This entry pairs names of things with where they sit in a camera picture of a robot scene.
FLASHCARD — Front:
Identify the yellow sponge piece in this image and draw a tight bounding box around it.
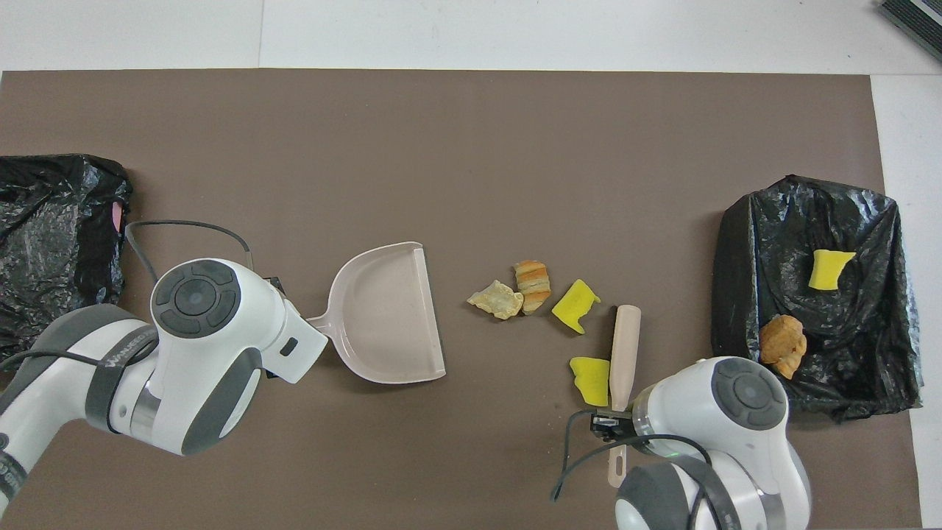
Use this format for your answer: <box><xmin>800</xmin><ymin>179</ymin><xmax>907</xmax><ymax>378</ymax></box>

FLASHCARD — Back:
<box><xmin>551</xmin><ymin>278</ymin><xmax>601</xmax><ymax>336</ymax></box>
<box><xmin>808</xmin><ymin>249</ymin><xmax>857</xmax><ymax>291</ymax></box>

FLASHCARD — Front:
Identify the striped toy croissant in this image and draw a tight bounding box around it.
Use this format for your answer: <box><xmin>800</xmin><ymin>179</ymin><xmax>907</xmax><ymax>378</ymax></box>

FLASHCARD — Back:
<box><xmin>514</xmin><ymin>260</ymin><xmax>552</xmax><ymax>316</ymax></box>

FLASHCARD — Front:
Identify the beige plastic dustpan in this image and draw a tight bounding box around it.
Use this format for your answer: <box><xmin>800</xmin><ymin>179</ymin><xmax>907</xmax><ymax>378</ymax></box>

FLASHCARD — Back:
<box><xmin>305</xmin><ymin>241</ymin><xmax>447</xmax><ymax>385</ymax></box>

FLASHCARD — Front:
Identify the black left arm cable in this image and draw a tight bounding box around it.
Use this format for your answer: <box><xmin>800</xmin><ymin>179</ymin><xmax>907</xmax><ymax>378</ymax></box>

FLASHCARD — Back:
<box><xmin>0</xmin><ymin>219</ymin><xmax>255</xmax><ymax>369</ymax></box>

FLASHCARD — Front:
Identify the yellow and green sponge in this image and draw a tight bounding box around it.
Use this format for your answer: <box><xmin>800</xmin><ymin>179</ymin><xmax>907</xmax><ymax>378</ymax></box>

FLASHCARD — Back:
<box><xmin>569</xmin><ymin>356</ymin><xmax>612</xmax><ymax>407</ymax></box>

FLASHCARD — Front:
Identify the dark grey ribbed device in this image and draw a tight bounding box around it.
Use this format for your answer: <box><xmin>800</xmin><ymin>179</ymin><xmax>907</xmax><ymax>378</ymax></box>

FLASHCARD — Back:
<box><xmin>878</xmin><ymin>0</ymin><xmax>942</xmax><ymax>61</ymax></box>

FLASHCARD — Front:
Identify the brown toy bread roll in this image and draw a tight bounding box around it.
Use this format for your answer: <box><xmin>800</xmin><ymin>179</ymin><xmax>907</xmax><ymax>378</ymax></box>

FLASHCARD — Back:
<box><xmin>759</xmin><ymin>314</ymin><xmax>808</xmax><ymax>381</ymax></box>

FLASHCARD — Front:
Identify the black-bagged trash bin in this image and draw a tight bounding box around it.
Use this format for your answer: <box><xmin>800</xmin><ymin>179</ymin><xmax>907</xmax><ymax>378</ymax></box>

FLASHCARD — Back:
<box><xmin>0</xmin><ymin>154</ymin><xmax>134</xmax><ymax>369</ymax></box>
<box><xmin>711</xmin><ymin>174</ymin><xmax>924</xmax><ymax>422</ymax></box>

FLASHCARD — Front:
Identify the brown table mat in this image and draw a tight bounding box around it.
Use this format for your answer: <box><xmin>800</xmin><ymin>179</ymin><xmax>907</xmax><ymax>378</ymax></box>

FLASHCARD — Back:
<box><xmin>0</xmin><ymin>70</ymin><xmax>923</xmax><ymax>530</ymax></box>

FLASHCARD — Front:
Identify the beige brush with black bristles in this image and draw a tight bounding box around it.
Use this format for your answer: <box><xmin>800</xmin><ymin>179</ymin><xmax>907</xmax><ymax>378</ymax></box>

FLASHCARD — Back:
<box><xmin>608</xmin><ymin>304</ymin><xmax>642</xmax><ymax>488</ymax></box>

